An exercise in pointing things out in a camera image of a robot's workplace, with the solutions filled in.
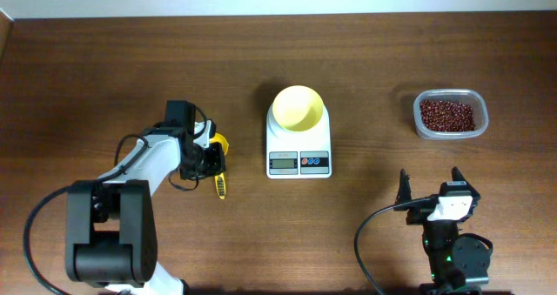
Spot yellow plastic measuring scoop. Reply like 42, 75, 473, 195
210, 133, 230, 199

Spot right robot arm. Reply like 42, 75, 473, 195
395, 167, 493, 294

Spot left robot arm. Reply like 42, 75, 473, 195
65, 100, 225, 294

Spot white digital kitchen scale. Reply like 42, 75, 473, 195
265, 105, 332, 179

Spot pale yellow plastic bowl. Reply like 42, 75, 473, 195
271, 85, 325, 132

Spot red adzuki beans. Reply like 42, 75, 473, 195
419, 100, 476, 132

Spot clear plastic food container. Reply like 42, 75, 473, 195
413, 89, 489, 140

